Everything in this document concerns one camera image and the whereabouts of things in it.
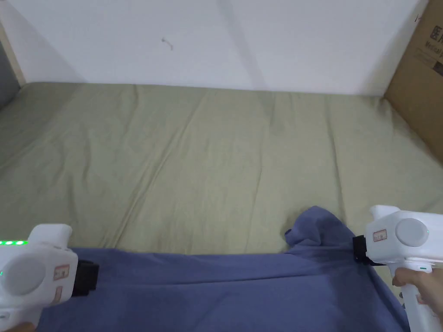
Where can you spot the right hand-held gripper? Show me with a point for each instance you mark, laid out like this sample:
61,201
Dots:
405,235

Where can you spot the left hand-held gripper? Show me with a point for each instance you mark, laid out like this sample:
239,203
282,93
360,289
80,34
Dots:
33,273

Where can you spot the dark blue shirt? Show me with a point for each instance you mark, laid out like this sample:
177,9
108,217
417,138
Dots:
221,287

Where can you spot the person's right hand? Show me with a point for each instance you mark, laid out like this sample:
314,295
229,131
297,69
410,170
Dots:
420,287

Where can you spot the person's left hand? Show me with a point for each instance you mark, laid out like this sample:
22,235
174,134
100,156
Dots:
17,327

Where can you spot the brown cardboard carton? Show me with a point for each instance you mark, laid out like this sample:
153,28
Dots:
420,79

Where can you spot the bed with pale green sheet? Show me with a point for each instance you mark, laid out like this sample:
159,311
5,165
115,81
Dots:
193,155

